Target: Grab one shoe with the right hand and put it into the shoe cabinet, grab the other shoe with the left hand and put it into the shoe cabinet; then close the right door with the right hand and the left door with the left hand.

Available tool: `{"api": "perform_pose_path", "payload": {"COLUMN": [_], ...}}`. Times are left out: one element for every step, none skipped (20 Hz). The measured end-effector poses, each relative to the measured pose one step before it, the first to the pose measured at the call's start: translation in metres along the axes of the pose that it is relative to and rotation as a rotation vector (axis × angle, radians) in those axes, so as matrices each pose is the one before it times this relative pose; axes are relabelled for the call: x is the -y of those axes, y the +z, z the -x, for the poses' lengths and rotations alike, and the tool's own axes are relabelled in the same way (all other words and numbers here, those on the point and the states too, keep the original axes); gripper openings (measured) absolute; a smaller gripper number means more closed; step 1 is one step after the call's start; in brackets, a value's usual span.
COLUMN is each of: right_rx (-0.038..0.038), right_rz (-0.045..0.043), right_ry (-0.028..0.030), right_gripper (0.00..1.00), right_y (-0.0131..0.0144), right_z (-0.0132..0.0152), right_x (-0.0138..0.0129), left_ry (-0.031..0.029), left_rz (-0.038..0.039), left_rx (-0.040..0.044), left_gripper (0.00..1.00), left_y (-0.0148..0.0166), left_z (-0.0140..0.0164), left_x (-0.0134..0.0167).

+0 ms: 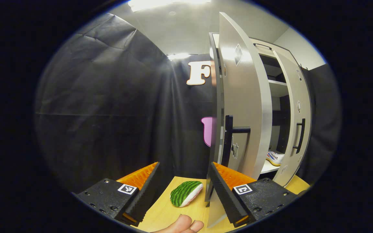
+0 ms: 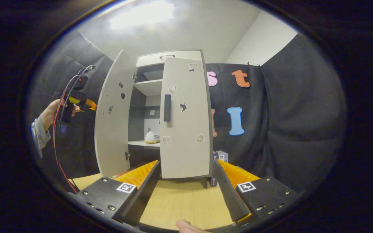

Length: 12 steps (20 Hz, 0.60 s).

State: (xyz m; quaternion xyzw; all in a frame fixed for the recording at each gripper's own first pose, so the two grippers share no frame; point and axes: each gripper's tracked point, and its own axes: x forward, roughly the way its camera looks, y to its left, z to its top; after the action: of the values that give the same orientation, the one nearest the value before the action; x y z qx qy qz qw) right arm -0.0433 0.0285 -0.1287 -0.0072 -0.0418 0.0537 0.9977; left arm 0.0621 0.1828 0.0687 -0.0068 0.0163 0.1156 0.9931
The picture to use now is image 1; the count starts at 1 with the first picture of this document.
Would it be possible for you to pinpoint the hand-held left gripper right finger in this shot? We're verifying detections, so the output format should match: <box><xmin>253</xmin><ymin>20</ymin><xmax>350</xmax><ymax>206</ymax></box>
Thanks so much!
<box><xmin>208</xmin><ymin>161</ymin><xmax>299</xmax><ymax>227</ymax></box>

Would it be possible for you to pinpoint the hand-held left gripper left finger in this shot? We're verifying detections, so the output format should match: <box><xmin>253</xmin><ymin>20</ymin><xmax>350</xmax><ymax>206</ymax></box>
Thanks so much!
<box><xmin>73</xmin><ymin>162</ymin><xmax>161</xmax><ymax>226</ymax></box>

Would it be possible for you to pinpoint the white sneaker shoe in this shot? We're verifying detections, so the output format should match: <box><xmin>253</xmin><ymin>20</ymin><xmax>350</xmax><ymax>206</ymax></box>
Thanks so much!
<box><xmin>266</xmin><ymin>150</ymin><xmax>285</xmax><ymax>166</ymax></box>

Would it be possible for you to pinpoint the white shoe cabinet door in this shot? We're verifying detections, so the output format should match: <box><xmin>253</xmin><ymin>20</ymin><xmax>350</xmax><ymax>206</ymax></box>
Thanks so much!
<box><xmin>206</xmin><ymin>12</ymin><xmax>273</xmax><ymax>228</ymax></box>
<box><xmin>272</xmin><ymin>50</ymin><xmax>312</xmax><ymax>187</ymax></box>

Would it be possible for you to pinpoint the white shoe cabinet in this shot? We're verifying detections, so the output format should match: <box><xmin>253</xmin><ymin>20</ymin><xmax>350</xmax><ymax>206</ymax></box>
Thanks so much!
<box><xmin>205</xmin><ymin>32</ymin><xmax>303</xmax><ymax>207</ymax></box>

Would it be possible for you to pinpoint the white cabinet drawer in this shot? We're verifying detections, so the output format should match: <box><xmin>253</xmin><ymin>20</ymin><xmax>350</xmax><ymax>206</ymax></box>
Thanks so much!
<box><xmin>251</xmin><ymin>38</ymin><xmax>292</xmax><ymax>60</ymax></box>

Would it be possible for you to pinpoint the watermelon slice toy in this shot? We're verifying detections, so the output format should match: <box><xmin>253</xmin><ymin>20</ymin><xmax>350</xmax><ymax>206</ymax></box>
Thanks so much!
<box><xmin>170</xmin><ymin>181</ymin><xmax>204</xmax><ymax>207</ymax></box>

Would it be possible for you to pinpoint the black backdrop cloth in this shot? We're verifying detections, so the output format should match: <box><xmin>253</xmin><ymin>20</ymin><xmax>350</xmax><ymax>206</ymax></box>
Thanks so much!
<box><xmin>34</xmin><ymin>13</ymin><xmax>342</xmax><ymax>194</ymax></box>

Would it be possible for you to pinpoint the ceiling light panel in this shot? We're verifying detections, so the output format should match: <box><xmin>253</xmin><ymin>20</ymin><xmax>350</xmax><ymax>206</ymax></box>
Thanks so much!
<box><xmin>128</xmin><ymin>0</ymin><xmax>211</xmax><ymax>12</ymax></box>

